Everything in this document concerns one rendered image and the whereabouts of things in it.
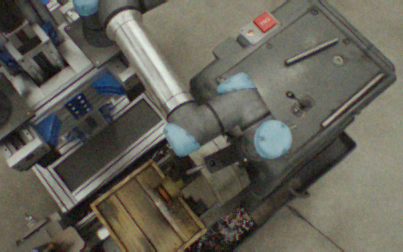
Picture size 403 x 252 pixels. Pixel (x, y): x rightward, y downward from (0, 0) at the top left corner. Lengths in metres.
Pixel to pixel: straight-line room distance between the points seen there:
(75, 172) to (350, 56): 1.63
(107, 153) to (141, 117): 0.29
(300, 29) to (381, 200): 1.52
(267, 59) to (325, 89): 0.22
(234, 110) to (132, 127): 1.64
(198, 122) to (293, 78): 0.63
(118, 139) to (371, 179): 1.57
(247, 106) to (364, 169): 1.95
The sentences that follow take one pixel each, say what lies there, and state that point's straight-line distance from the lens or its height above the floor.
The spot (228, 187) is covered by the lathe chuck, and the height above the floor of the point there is 1.17.
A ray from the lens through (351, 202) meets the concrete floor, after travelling 2.65.
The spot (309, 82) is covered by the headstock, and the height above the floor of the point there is 1.25.
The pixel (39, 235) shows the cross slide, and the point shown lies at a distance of 1.62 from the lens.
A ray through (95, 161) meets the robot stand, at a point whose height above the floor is 0.21.
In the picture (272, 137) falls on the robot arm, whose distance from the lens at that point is 0.81.
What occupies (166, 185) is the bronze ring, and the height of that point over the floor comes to 1.12.
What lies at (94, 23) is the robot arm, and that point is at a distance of 1.45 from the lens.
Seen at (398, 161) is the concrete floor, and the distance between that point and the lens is 2.82.
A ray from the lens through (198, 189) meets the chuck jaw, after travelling 1.39.
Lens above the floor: 2.47
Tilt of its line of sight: 71 degrees down
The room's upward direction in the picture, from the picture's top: 2 degrees counter-clockwise
